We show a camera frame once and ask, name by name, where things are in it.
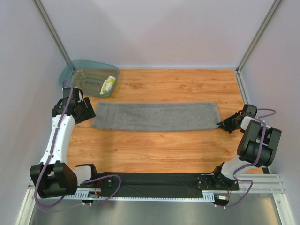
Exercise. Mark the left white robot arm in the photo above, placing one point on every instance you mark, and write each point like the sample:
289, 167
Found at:
58, 150

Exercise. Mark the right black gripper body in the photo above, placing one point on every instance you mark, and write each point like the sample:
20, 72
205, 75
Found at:
232, 121

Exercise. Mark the left aluminium frame post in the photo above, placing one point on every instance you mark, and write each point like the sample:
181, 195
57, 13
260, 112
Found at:
47, 21

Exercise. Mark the aluminium front rail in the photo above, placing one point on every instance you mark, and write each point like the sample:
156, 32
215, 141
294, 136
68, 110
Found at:
252, 182

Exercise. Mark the teal transparent plastic tub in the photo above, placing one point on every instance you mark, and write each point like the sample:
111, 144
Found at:
89, 76

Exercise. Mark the yellow green patterned towel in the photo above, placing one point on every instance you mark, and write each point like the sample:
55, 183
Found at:
107, 85

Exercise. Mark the aluminium frame post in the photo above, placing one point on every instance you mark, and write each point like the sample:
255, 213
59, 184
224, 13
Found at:
47, 21
259, 34

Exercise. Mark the grey towel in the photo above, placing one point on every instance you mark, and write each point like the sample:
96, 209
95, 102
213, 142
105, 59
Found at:
156, 117

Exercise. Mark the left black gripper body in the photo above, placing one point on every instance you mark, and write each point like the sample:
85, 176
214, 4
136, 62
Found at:
86, 110

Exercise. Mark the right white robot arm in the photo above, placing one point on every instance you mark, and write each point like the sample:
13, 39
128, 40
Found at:
257, 147

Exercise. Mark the right aluminium frame post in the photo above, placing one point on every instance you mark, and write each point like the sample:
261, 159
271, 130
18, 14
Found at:
259, 34

